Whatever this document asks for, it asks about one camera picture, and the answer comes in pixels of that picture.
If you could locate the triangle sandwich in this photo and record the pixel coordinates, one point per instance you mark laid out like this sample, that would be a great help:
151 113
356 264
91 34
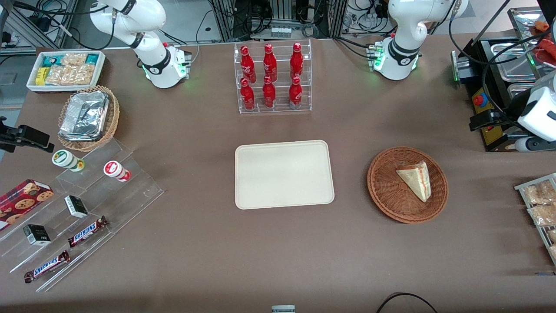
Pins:
417 180

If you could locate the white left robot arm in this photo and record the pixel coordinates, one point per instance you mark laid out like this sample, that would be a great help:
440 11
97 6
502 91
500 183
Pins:
404 26

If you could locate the light wicker basket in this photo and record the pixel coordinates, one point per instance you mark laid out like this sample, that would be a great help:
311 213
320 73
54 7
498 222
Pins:
112 117

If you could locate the steel tray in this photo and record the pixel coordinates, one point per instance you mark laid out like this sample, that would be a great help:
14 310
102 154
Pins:
521 21

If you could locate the brown round wicker basket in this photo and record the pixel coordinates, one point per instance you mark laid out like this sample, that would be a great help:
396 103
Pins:
386 191

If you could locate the beige plastic tray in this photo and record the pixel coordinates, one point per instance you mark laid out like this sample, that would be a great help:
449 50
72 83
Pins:
284 174

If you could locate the red emergency stop button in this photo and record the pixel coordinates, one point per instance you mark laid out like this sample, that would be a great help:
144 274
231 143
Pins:
480 100

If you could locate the green lid yogurt cup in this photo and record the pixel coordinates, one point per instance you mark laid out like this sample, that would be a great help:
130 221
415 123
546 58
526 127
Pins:
64 158

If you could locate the white rectangular snack bin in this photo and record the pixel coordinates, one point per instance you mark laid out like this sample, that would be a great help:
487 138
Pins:
30 84

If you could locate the black food warmer with pans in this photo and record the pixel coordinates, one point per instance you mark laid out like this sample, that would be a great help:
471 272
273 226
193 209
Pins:
504 61

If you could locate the yellow snack packet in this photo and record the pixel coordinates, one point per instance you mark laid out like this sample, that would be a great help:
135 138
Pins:
41 76

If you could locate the red chocolate chip cookie box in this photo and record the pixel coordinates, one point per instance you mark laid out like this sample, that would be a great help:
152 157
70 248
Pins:
21 202

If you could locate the clear bag of crackers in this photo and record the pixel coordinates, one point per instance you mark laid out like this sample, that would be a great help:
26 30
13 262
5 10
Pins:
69 75
74 59

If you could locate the teal snack packet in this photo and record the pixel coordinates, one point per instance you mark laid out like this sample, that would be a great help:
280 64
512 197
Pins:
50 61
92 58

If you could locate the small black carton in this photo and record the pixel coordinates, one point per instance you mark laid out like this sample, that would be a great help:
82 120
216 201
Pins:
37 234
76 206

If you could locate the red lid yogurt cup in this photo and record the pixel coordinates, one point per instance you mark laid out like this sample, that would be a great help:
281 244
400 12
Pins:
114 168

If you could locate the clear bag of fried snacks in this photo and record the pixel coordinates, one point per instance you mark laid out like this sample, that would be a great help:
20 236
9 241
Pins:
543 215
541 193

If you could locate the Snickers chocolate bar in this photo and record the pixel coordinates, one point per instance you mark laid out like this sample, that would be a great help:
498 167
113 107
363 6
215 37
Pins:
88 231
47 266

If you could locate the clear acrylic stepped stand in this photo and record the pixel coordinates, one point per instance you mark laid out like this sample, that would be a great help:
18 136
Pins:
130 195

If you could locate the red cola bottle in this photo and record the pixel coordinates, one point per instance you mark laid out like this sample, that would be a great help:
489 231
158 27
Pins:
296 61
247 65
269 63
247 95
295 93
269 94

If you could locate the clear acrylic bottle rack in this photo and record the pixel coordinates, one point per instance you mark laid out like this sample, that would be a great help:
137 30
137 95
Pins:
280 108

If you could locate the small grey device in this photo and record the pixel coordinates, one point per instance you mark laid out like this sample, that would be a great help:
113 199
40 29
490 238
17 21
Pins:
283 309

